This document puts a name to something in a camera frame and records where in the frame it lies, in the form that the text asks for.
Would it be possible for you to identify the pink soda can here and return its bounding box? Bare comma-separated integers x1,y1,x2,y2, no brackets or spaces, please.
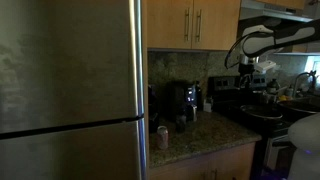
157,126,169,150

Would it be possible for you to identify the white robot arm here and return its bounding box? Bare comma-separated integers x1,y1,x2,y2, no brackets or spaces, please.
224,19,320,180

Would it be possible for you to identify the black stove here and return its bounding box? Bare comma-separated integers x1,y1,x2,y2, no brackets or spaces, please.
207,75,296,180

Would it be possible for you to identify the black frying pan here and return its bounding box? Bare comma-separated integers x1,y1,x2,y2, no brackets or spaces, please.
240,105,283,119

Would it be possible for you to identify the range hood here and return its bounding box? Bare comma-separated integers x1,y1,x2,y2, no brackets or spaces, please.
239,0,318,24

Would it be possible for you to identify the dark glass bottle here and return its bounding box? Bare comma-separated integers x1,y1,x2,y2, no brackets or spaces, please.
267,79,280,94

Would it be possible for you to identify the wooden lower cabinet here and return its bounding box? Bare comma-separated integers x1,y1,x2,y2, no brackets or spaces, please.
149,143,255,180

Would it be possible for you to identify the stainless steel refrigerator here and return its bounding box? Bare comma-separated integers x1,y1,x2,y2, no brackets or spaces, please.
0,0,147,180

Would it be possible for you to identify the wooden cabinet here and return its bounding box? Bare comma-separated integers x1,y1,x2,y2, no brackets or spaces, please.
149,143,255,180
147,0,241,50

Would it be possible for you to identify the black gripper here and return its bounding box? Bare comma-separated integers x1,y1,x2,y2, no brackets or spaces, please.
238,64,254,88

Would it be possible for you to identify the wooden upper cabinet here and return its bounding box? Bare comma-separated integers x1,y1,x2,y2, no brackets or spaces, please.
147,0,241,50

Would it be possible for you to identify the yellow object by sink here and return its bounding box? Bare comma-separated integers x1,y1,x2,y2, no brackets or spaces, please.
278,95,288,101

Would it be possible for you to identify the kitchen faucet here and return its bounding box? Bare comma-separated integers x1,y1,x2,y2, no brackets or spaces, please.
293,70,317,98

